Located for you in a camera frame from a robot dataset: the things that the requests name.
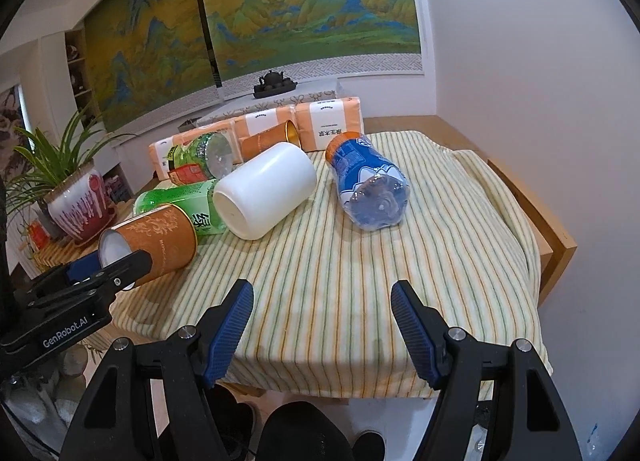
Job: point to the orange tissue packet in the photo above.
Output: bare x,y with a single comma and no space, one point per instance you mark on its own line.
327,121
260,118
160,153

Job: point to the striped cloth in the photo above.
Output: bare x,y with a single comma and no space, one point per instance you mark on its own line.
325,281

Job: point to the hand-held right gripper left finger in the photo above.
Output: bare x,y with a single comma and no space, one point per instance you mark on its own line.
230,326

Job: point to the dark tea tray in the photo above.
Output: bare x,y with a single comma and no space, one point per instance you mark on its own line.
275,90

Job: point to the green plastic bottle red label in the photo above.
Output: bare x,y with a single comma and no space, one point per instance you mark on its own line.
200,153

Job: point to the blue label plastic bottle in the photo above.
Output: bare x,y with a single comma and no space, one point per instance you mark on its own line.
360,171

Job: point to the wooden wall shelf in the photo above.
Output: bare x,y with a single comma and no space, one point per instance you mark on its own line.
80,76

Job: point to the orange patterned paper cup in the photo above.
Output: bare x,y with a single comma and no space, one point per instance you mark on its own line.
160,241
265,141

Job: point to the framed wall picture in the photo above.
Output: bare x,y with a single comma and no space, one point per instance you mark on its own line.
12,116

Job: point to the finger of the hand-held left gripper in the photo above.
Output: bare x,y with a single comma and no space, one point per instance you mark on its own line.
120,273
85,266

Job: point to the wooden table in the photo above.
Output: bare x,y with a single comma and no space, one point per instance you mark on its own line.
530,221

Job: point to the dark teapot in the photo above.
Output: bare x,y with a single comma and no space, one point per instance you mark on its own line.
274,77

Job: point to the landscape painting roller blind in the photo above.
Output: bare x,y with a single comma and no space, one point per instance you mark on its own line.
145,51
310,6

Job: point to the black shoe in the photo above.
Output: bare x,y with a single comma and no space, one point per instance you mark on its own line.
369,446

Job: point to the white cup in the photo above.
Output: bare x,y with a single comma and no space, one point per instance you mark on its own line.
265,191

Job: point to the potted plant in glazed pot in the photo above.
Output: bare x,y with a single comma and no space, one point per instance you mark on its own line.
80,206

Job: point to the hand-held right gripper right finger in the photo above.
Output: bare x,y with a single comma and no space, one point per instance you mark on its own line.
415,331

